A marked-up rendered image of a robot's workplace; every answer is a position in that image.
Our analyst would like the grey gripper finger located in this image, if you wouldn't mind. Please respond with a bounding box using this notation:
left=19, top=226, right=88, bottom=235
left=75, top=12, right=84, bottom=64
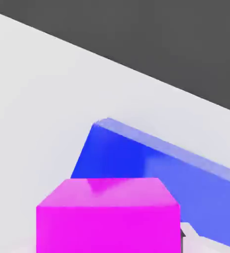
left=180, top=222, right=200, bottom=253

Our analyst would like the small magenta cube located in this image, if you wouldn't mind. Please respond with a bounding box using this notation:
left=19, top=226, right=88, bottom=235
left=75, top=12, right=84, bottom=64
left=36, top=177, right=181, bottom=253

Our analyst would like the large blue box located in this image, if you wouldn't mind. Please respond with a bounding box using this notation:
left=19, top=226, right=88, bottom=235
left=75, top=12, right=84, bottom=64
left=70, top=117, right=230, bottom=251

